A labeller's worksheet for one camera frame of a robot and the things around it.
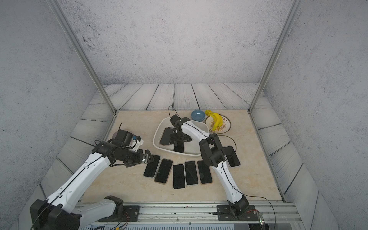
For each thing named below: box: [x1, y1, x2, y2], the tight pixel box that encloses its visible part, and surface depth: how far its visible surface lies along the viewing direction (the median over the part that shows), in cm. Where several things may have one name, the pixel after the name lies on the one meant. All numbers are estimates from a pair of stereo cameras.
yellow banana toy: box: [205, 109, 223, 132], surface depth 113 cm
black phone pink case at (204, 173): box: [196, 160, 213, 185], surface depth 88 cm
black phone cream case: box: [172, 163, 187, 190], surface depth 86 cm
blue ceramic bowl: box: [191, 109, 206, 122], surface depth 117 cm
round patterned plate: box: [204, 114, 232, 134], surface depth 113 cm
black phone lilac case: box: [143, 154, 161, 178], surface depth 90 cm
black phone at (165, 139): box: [159, 127, 175, 146], surface depth 104 cm
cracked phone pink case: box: [154, 158, 173, 184], surface depth 91 cm
